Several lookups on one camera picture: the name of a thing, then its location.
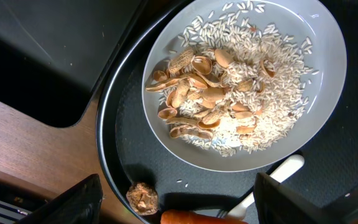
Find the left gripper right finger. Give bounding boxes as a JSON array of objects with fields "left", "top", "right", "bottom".
[{"left": 254, "top": 172, "right": 337, "bottom": 224}]

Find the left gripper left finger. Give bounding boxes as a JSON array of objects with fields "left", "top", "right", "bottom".
[{"left": 16, "top": 174, "right": 103, "bottom": 224}]

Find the white plastic fork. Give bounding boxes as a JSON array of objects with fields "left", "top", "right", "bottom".
[{"left": 217, "top": 154, "right": 305, "bottom": 220}]

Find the grey plate with food scraps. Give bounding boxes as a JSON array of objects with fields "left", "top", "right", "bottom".
[{"left": 142, "top": 0, "right": 347, "bottom": 172}]

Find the brown walnut shell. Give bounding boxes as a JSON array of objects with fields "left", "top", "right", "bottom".
[{"left": 126, "top": 182, "right": 158, "bottom": 215}]

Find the round black tray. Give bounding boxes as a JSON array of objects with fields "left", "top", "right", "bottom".
[{"left": 96, "top": 1, "right": 358, "bottom": 220}]

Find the orange carrot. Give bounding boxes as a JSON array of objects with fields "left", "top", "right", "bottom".
[{"left": 160, "top": 210, "right": 247, "bottom": 224}]

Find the black rectangular tray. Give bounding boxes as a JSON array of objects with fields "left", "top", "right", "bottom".
[{"left": 0, "top": 0, "right": 146, "bottom": 128}]

